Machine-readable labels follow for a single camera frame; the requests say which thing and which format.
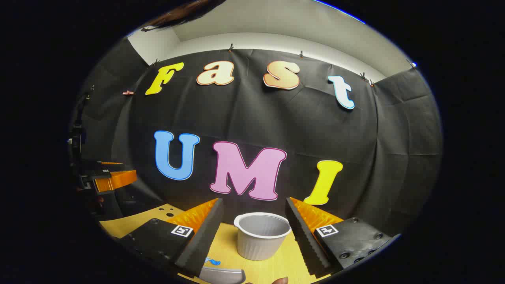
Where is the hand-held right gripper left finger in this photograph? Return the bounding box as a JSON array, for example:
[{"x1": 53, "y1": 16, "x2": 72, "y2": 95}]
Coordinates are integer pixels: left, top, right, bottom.
[{"x1": 120, "y1": 198, "x2": 224, "y2": 277}]

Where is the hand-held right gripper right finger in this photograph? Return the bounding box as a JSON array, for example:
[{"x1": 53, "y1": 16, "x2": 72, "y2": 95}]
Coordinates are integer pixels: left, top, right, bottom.
[{"x1": 285, "y1": 196, "x2": 402, "y2": 277}]

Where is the grey plastic dustpan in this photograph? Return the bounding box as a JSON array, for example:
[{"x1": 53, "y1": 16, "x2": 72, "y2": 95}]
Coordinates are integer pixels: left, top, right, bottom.
[{"x1": 198, "y1": 266, "x2": 246, "y2": 284}]

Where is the white ribbed garbage bin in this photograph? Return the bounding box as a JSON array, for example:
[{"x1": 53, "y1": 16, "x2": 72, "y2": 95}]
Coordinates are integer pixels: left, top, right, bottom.
[{"x1": 234, "y1": 212, "x2": 292, "y2": 261}]

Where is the yellow wooden desktop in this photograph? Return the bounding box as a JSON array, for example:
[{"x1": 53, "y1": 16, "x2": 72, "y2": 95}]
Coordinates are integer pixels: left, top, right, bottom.
[{"x1": 99, "y1": 203, "x2": 332, "y2": 284}]

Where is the black backdrop cloth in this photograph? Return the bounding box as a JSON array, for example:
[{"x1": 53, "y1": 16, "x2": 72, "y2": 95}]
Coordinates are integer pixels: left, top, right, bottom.
[{"x1": 71, "y1": 37, "x2": 444, "y2": 237}]

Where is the person's dark hair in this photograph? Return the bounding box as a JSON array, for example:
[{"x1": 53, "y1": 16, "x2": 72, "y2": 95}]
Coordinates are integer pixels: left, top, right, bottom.
[{"x1": 141, "y1": 0, "x2": 227, "y2": 32}]

